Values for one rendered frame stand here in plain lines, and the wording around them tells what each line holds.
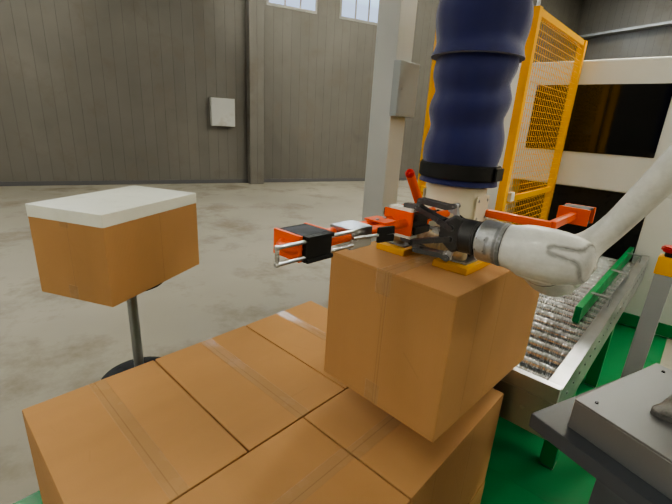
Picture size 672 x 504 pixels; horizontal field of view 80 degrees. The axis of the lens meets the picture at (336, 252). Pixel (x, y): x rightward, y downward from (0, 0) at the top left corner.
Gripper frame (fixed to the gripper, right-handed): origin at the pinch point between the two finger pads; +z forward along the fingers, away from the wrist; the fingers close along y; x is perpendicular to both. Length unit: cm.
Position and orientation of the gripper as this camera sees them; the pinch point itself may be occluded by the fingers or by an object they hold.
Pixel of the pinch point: (401, 220)
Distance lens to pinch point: 100.6
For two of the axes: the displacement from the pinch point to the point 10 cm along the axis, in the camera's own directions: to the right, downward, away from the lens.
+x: 6.8, -1.9, 7.0
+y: -0.5, 9.5, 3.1
